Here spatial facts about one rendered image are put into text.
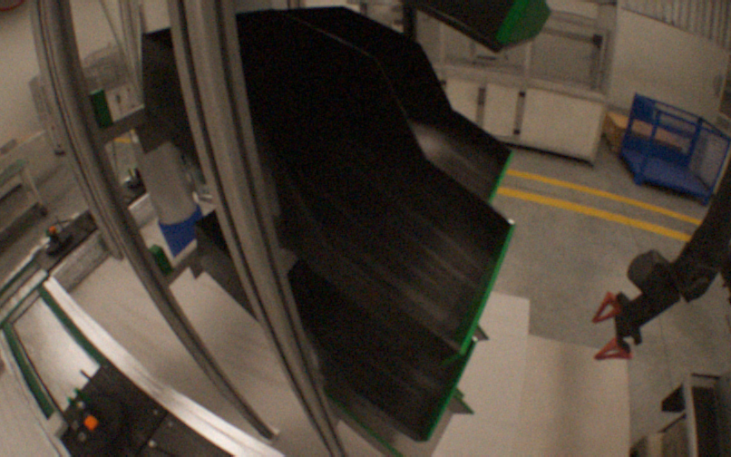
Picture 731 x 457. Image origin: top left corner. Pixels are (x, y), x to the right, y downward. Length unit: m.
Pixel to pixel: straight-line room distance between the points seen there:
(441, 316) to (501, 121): 3.95
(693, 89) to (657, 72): 1.17
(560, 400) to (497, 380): 0.16
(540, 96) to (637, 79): 5.35
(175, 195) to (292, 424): 0.70
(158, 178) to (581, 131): 4.04
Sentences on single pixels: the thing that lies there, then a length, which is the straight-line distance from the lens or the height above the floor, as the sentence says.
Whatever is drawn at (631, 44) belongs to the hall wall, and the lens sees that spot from 8.96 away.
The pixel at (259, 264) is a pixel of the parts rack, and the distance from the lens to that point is 0.17.
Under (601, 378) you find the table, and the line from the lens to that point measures 0.88.
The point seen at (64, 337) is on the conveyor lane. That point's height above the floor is 0.92.
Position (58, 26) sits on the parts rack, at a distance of 0.29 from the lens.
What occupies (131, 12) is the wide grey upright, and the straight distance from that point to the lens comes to 1.34.
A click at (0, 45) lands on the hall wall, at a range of 10.85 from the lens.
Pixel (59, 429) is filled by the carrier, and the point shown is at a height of 0.99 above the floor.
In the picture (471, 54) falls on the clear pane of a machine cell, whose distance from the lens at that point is 3.99.
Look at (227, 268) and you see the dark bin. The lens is 0.29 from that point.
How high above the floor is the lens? 1.52
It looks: 37 degrees down
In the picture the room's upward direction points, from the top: 3 degrees counter-clockwise
